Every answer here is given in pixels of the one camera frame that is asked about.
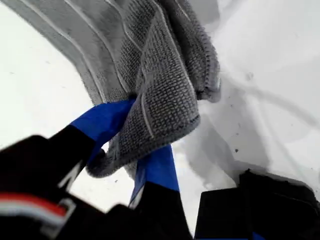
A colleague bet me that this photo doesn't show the grey striped square towel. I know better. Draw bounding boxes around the grey striped square towel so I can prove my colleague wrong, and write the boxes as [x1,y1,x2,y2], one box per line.
[6,0,222,180]

